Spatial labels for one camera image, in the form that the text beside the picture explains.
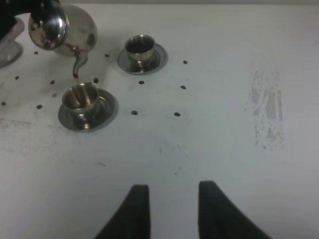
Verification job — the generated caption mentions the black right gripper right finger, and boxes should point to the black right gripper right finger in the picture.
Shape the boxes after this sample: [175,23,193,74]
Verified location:
[198,181,269,239]

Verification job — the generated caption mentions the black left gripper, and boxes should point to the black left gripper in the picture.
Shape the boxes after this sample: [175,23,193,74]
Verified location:
[0,0,62,41]

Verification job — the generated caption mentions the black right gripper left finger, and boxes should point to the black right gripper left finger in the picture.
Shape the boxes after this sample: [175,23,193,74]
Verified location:
[95,185,150,239]

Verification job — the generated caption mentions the stainless steel teapot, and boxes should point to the stainless steel teapot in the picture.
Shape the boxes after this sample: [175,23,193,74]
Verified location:
[28,1,98,78]

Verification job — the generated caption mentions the near steel saucer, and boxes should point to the near steel saucer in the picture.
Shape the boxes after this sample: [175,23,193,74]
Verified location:
[58,89,118,132]

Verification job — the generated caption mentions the near steel teacup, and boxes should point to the near steel teacup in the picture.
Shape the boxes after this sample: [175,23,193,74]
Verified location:
[62,83,103,129]

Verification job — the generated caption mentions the steel teacup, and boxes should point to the steel teacup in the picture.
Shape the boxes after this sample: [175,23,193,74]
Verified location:
[62,83,103,129]
[124,35,156,72]

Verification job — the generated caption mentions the far steel teacup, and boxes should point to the far steel teacup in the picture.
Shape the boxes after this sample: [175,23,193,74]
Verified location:
[124,35,156,72]

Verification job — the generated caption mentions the far steel saucer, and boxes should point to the far steel saucer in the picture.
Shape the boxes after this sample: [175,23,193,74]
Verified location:
[117,44,168,75]

